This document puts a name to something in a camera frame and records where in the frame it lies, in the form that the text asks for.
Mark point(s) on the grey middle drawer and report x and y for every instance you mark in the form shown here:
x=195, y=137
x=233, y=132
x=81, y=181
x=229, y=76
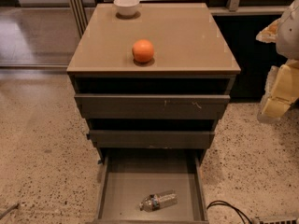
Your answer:
x=152, y=139

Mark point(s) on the grey top drawer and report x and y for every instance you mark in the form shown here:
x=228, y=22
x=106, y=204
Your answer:
x=108, y=106

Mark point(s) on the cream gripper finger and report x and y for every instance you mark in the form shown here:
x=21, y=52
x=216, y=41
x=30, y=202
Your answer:
x=281, y=89
x=269, y=33

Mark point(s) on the orange fruit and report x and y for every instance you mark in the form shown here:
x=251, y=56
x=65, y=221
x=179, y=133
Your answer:
x=143, y=51

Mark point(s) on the grey object at floor left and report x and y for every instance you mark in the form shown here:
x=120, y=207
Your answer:
x=11, y=208

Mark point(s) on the clear plastic water bottle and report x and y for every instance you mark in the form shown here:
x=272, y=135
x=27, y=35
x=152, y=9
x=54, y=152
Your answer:
x=158, y=201

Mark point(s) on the metal floor vent grille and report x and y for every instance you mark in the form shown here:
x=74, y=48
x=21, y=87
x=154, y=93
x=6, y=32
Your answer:
x=275, y=220

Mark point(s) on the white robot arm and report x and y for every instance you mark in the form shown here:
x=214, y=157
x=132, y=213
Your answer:
x=287, y=43

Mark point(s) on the grey drawer cabinet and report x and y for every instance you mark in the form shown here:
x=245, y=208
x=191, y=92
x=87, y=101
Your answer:
x=191, y=57

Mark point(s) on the white ceramic bowl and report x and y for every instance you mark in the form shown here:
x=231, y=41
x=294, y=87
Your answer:
x=126, y=8

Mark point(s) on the grey open bottom drawer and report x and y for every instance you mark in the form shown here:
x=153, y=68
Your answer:
x=127, y=179

